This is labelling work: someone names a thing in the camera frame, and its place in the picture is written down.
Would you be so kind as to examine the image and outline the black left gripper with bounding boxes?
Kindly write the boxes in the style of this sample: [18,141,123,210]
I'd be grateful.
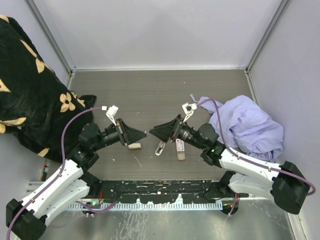
[92,118,146,151]

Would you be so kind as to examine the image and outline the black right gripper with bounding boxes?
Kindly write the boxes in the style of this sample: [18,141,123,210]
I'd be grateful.
[150,113,206,150]

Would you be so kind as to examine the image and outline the beige stapler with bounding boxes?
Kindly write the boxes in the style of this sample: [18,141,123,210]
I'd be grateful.
[128,142,142,151]

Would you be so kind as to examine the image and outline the pink stapler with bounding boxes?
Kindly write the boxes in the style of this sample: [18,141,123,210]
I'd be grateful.
[155,141,166,156]

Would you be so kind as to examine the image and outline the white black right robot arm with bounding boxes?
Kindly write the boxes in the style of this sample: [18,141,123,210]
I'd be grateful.
[149,115,311,215]

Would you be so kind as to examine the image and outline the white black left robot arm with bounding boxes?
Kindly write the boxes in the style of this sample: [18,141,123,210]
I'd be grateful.
[6,118,147,240]

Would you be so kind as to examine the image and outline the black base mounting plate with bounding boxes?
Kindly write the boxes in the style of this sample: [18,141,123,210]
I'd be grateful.
[86,180,235,204]

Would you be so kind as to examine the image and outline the lavender crumpled cloth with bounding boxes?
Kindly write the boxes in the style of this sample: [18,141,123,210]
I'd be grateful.
[198,95,284,163]

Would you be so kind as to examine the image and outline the black floral blanket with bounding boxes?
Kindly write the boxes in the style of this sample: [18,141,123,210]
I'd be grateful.
[0,15,97,163]

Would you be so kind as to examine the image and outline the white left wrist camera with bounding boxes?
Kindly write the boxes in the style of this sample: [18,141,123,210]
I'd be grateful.
[101,105,119,126]

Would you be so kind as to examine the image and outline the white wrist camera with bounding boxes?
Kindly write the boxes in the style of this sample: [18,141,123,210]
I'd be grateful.
[181,102,198,123]
[101,105,119,126]

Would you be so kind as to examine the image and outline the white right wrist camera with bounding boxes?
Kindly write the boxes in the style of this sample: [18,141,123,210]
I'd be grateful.
[181,102,198,123]

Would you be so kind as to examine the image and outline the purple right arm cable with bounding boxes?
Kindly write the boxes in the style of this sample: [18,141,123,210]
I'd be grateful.
[196,98,317,216]

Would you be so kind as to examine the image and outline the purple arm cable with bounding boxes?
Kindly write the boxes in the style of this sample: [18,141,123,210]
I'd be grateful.
[4,106,121,240]
[196,98,317,216]

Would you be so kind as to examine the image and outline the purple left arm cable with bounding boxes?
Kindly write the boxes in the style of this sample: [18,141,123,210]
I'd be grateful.
[4,106,121,240]

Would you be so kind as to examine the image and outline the white slotted cable duct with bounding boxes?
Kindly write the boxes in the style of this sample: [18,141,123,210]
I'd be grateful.
[69,201,223,211]

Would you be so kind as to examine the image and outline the aluminium front rail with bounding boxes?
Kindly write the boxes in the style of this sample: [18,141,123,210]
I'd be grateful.
[24,180,49,197]

